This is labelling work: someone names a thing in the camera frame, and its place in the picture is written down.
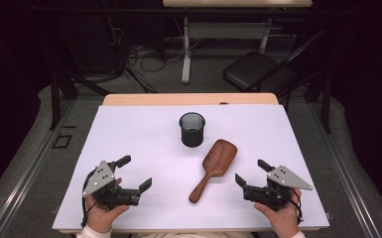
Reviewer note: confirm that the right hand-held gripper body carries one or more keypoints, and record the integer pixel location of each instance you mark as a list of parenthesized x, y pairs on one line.
[(287, 178)]

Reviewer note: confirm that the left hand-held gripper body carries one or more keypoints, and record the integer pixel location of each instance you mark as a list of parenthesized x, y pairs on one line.
[(100, 178)]

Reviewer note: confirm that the brown wooden hairbrush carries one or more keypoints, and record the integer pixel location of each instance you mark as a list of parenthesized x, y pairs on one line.
[(220, 155)]

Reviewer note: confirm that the black mesh cup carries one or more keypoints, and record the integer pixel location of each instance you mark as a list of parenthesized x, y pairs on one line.
[(191, 137)]

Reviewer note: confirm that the person's left hand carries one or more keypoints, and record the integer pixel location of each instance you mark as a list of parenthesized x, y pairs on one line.
[(102, 218)]

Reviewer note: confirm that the person's right hand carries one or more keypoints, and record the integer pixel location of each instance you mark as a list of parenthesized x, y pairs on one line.
[(282, 221)]

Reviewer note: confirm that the white board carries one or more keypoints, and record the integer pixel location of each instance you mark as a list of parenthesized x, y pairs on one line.
[(139, 139)]

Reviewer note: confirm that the black metal stand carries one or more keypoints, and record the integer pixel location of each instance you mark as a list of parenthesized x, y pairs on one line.
[(54, 99), (326, 105)]

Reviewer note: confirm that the wooden table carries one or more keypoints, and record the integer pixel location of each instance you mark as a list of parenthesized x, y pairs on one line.
[(178, 99)]

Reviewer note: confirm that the black folding chair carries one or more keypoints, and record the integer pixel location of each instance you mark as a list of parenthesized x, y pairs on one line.
[(254, 69)]

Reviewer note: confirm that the white desk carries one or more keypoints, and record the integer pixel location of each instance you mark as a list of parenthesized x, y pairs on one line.
[(186, 66)]

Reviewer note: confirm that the small metal bracket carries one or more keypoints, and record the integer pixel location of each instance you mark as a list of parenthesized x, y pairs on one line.
[(328, 216), (55, 209)]

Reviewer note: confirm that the aluminium floor rail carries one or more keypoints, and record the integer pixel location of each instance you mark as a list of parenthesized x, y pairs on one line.
[(23, 180), (344, 172)]

